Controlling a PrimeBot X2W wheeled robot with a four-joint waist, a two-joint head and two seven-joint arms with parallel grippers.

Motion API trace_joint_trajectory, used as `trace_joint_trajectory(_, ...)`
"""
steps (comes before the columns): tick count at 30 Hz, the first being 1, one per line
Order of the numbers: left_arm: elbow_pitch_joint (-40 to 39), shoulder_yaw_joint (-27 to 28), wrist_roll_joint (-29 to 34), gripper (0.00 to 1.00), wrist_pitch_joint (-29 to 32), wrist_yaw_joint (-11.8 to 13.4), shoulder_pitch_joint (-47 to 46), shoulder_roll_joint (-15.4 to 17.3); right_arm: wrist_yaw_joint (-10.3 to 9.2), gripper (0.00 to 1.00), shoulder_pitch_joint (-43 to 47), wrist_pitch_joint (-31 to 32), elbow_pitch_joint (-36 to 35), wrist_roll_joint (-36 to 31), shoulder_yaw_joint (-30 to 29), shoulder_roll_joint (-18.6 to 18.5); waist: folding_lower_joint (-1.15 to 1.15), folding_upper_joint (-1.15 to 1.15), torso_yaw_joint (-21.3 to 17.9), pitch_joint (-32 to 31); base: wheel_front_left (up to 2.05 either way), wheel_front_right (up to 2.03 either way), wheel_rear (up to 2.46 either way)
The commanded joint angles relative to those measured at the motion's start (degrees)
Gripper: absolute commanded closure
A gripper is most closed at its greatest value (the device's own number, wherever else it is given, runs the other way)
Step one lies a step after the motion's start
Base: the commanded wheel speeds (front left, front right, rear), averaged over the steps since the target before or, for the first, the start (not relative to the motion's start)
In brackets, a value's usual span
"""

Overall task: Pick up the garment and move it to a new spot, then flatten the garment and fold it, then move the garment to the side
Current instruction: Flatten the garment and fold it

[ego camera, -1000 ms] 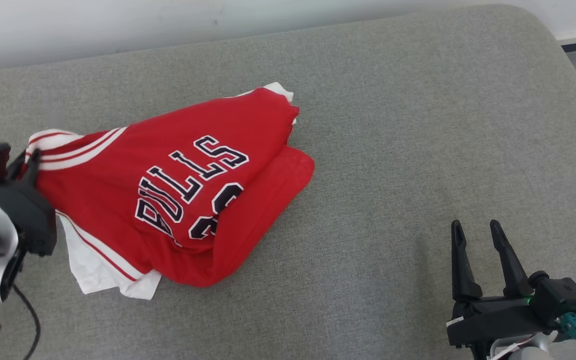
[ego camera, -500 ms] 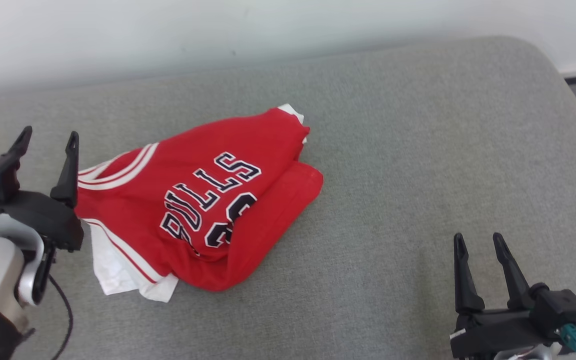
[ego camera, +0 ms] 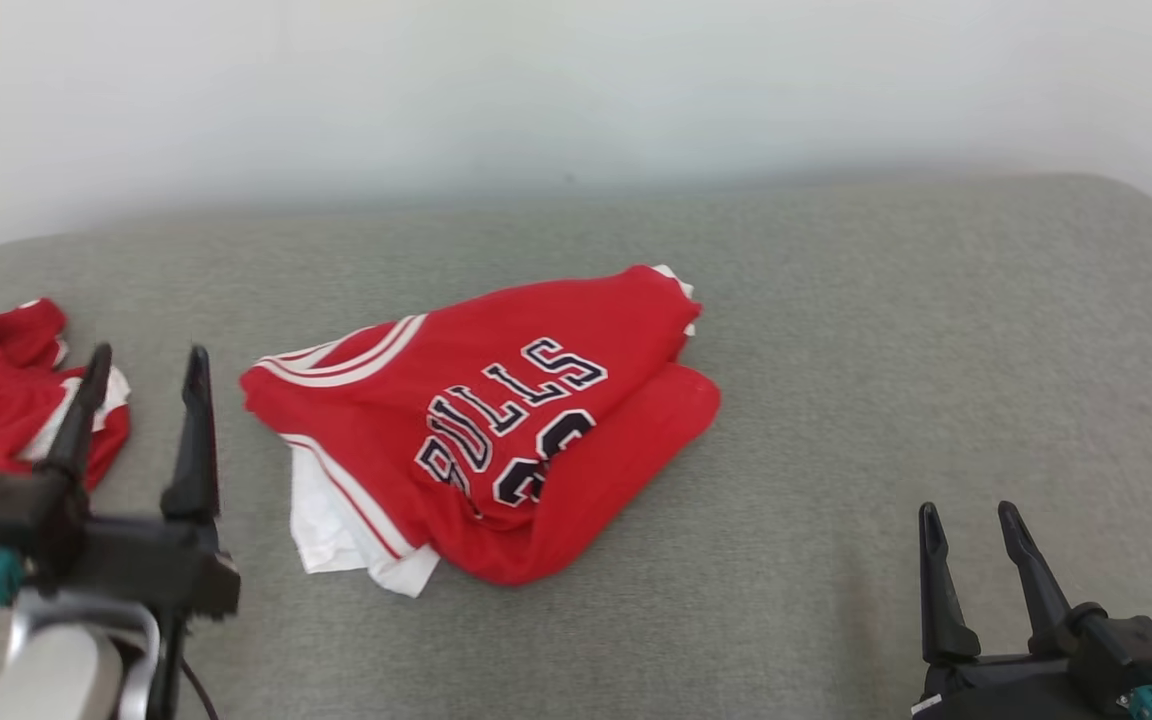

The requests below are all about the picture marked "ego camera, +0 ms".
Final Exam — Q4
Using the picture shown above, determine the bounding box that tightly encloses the red Bulls basketball jersey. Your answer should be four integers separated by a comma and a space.
239, 264, 723, 599

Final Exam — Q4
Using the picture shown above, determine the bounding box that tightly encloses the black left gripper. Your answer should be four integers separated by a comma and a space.
0, 343, 242, 623

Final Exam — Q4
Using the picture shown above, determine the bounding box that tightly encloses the thin black cable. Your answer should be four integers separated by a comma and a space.
179, 655, 223, 720

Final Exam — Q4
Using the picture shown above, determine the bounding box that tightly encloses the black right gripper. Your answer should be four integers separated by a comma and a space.
911, 501, 1152, 720

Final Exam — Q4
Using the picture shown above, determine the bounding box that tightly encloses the grey fabric sofa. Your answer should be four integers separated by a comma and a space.
0, 172, 1152, 720

